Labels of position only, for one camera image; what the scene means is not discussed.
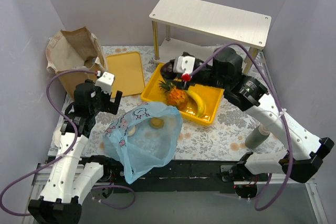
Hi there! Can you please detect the toy pineapple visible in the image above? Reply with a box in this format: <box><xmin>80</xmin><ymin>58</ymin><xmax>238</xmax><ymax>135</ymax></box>
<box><xmin>159</xmin><ymin>80</ymin><xmax>188</xmax><ymax>110</ymax></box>

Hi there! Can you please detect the yellow banana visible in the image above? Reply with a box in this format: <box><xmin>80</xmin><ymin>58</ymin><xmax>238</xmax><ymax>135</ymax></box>
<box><xmin>186</xmin><ymin>90</ymin><xmax>206</xmax><ymax>118</ymax></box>

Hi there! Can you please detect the blue plastic grocery bag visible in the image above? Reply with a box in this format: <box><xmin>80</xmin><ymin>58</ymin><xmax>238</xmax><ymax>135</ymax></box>
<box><xmin>102</xmin><ymin>102</ymin><xmax>183</xmax><ymax>184</ymax></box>

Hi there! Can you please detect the dark brown chocolate bun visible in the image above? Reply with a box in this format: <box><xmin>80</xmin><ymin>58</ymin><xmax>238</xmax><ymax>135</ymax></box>
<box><xmin>160</xmin><ymin>65</ymin><xmax>181</xmax><ymax>83</ymax></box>

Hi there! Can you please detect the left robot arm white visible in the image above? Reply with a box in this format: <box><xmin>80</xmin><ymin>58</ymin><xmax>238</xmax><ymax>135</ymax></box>
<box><xmin>28</xmin><ymin>76</ymin><xmax>122</xmax><ymax>223</ymax></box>

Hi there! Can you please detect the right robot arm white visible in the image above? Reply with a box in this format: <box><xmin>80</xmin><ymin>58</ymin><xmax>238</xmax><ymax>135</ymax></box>
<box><xmin>160</xmin><ymin>47</ymin><xmax>334</xmax><ymax>183</ymax></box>

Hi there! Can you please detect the deep yellow bin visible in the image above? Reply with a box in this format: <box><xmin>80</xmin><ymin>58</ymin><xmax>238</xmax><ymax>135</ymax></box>
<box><xmin>141</xmin><ymin>63</ymin><xmax>224</xmax><ymax>126</ymax></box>

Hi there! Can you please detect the white two-tier shelf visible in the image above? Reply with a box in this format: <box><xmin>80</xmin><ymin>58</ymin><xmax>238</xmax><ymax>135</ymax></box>
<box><xmin>149</xmin><ymin>0</ymin><xmax>271</xmax><ymax>63</ymax></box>

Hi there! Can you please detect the flat yellow tray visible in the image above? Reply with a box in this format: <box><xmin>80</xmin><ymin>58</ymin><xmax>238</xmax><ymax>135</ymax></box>
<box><xmin>106</xmin><ymin>51</ymin><xmax>145</xmax><ymax>98</ymax></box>

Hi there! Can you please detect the beige round biscuit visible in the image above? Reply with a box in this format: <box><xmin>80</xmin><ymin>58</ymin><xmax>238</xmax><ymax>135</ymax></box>
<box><xmin>150</xmin><ymin>118</ymin><xmax>164</xmax><ymax>129</ymax></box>

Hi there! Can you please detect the brown paper bag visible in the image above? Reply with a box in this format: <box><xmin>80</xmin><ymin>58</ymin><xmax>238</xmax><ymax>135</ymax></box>
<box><xmin>46</xmin><ymin>26</ymin><xmax>110</xmax><ymax>96</ymax></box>

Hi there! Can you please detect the grey bottle beige cap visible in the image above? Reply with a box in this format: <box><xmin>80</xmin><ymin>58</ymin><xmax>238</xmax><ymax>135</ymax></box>
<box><xmin>245</xmin><ymin>124</ymin><xmax>270</xmax><ymax>149</ymax></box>

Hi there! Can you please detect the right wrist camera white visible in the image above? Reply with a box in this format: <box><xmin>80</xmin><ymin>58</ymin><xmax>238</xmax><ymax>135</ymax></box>
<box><xmin>173</xmin><ymin>56</ymin><xmax>196</xmax><ymax>82</ymax></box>

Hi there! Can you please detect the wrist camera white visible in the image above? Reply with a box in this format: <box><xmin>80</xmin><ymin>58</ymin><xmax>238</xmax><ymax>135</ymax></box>
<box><xmin>173</xmin><ymin>56</ymin><xmax>196</xmax><ymax>82</ymax></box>
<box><xmin>95</xmin><ymin>71</ymin><xmax>115</xmax><ymax>95</ymax></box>

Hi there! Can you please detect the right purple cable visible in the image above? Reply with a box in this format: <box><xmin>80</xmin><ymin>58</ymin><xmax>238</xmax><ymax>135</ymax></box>
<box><xmin>193</xmin><ymin>42</ymin><xmax>293</xmax><ymax>211</ymax></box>

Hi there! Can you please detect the purple cable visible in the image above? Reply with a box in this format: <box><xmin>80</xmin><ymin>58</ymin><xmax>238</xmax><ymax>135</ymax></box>
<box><xmin>0</xmin><ymin>69</ymin><xmax>137</xmax><ymax>217</ymax></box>
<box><xmin>193</xmin><ymin>42</ymin><xmax>293</xmax><ymax>211</ymax></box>

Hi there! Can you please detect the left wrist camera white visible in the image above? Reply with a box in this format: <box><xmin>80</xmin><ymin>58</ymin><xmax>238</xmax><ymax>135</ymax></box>
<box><xmin>95</xmin><ymin>71</ymin><xmax>115</xmax><ymax>95</ymax></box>

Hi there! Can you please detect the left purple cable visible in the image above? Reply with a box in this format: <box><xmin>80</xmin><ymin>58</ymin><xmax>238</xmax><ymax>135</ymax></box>
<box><xmin>0</xmin><ymin>69</ymin><xmax>137</xmax><ymax>217</ymax></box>

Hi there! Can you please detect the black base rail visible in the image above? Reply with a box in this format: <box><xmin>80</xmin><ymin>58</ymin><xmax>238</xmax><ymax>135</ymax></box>
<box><xmin>76</xmin><ymin>155</ymin><xmax>268</xmax><ymax>193</ymax></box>

